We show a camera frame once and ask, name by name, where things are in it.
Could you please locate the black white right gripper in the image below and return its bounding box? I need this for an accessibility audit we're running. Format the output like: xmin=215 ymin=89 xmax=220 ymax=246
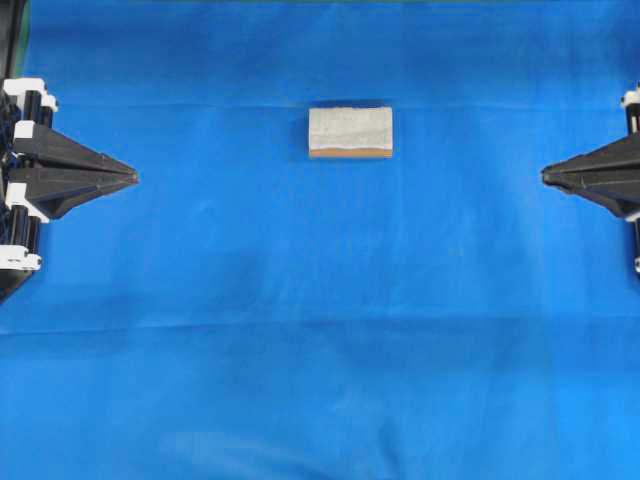
xmin=542 ymin=85 xmax=639 ymax=274

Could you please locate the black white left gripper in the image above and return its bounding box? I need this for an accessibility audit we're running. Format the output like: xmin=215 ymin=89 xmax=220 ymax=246
xmin=1 ymin=77 xmax=139 ymax=273

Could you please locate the grey and orange sponge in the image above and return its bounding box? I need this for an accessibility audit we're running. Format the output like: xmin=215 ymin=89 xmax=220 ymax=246
xmin=308 ymin=107 xmax=394 ymax=159

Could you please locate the blue table cloth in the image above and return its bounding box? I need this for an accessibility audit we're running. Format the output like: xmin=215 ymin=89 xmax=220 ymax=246
xmin=1 ymin=1 xmax=639 ymax=479

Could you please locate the black frame post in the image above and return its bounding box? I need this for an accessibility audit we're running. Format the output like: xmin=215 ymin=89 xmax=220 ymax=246
xmin=0 ymin=0 xmax=30 ymax=79

